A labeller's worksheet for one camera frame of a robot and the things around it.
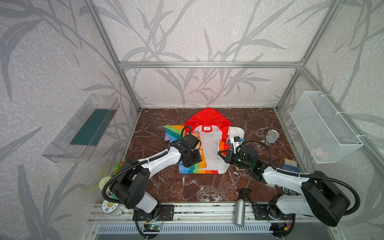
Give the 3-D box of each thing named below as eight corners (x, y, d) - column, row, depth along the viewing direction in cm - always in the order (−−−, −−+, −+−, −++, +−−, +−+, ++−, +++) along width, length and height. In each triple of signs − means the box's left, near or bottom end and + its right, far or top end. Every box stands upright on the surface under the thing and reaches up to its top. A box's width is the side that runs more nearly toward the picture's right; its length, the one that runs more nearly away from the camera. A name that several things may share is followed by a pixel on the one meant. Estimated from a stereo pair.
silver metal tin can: (266, 143, 102) (269, 138, 97) (263, 134, 107) (266, 129, 102) (277, 143, 102) (281, 138, 97) (273, 134, 107) (277, 129, 102)
